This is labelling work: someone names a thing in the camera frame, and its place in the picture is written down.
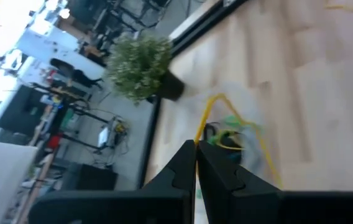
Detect round green rubber band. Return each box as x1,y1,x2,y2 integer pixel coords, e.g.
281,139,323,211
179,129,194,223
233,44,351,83
208,114,262,147

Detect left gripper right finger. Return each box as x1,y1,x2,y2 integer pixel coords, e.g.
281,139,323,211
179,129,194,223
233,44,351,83
196,140,353,224

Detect yellow rubber band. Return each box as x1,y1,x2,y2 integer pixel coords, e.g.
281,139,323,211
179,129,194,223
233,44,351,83
193,93,285,190
215,129,246,152

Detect black cabinet box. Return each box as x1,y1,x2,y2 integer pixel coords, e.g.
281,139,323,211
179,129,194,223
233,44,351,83
60,162,119,191

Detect clear plastic bin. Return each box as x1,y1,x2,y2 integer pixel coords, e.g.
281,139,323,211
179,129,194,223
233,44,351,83
191,81,278,180

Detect dark cabinet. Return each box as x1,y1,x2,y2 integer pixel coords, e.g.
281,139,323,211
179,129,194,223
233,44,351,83
0,84,62,138

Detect black table frame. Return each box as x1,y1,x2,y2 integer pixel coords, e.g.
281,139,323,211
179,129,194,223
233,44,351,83
136,0,250,190

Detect red object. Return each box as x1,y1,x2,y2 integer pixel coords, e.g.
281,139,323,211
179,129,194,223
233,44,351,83
46,133,63,151

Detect wide black rubber band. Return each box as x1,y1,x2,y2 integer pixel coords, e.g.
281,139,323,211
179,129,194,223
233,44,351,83
202,122,243,164

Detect potted green plant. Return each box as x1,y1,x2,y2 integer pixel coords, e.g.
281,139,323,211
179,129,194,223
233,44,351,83
106,33,186,105

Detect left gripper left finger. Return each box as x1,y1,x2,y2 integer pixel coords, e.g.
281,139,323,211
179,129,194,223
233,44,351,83
28,139,198,224

